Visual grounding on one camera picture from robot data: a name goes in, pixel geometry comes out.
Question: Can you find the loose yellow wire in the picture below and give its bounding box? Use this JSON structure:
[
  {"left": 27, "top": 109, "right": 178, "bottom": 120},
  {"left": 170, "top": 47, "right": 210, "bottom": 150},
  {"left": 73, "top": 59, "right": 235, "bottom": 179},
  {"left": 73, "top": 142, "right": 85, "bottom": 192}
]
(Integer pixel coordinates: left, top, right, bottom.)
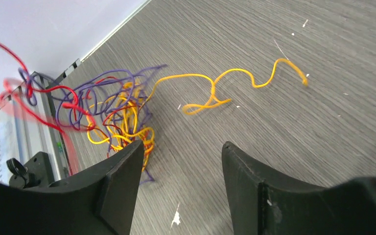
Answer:
[{"left": 149, "top": 58, "right": 308, "bottom": 116}]

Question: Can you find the colourful wire bundle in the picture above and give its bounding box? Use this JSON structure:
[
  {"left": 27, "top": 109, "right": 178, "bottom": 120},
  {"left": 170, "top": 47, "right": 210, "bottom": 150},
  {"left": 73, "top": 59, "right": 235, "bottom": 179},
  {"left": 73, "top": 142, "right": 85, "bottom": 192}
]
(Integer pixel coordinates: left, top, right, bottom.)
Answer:
[{"left": 0, "top": 34, "right": 168, "bottom": 184}]

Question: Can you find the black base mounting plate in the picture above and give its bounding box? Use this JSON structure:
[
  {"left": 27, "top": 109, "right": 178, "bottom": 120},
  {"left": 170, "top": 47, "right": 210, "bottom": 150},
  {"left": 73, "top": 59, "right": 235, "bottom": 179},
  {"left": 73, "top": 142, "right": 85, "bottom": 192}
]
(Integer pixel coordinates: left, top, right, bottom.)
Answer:
[{"left": 6, "top": 152, "right": 55, "bottom": 189}]

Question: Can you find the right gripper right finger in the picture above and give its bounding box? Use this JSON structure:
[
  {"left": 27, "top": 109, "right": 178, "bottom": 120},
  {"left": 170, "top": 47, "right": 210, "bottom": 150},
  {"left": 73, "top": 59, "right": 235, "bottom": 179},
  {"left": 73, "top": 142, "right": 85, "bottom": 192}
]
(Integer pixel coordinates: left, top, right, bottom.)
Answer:
[{"left": 221, "top": 141, "right": 376, "bottom": 235}]

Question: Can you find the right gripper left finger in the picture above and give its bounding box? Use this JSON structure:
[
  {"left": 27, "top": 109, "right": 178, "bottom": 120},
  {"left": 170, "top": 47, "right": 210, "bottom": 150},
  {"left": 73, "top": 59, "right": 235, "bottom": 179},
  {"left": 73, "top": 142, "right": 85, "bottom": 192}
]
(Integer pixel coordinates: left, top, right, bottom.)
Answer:
[{"left": 0, "top": 141, "right": 144, "bottom": 235}]

